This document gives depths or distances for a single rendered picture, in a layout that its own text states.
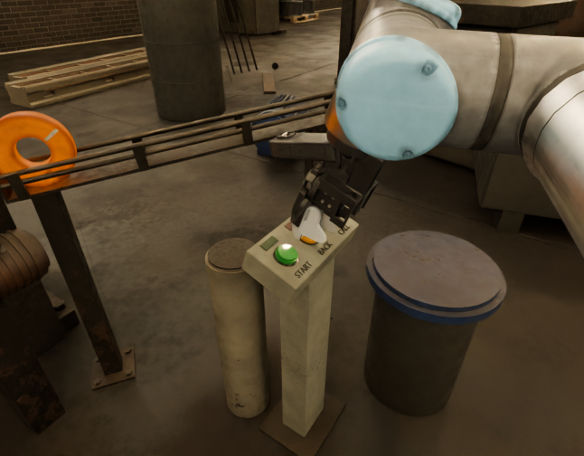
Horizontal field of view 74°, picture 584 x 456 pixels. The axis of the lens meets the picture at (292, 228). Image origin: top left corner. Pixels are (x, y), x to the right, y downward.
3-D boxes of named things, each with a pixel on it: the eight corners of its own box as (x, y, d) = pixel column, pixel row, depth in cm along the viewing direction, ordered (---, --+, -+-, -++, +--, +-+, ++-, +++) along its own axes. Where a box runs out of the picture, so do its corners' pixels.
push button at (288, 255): (268, 257, 68) (271, 251, 66) (282, 246, 70) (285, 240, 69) (287, 271, 67) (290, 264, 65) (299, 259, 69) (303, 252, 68)
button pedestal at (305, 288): (252, 437, 102) (233, 245, 68) (302, 372, 118) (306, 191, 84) (305, 474, 94) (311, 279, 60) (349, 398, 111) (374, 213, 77)
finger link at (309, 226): (311, 264, 61) (332, 224, 55) (281, 242, 62) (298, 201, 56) (321, 254, 63) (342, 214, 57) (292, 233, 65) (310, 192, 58)
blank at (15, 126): (43, 194, 88) (42, 201, 85) (-30, 147, 78) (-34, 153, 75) (92, 147, 87) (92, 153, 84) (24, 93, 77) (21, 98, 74)
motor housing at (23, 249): (4, 422, 105) (-108, 267, 76) (80, 365, 120) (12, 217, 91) (29, 449, 99) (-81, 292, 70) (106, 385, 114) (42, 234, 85)
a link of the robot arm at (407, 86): (513, 55, 25) (485, 10, 34) (332, 42, 27) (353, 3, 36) (468, 179, 31) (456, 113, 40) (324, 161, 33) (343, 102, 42)
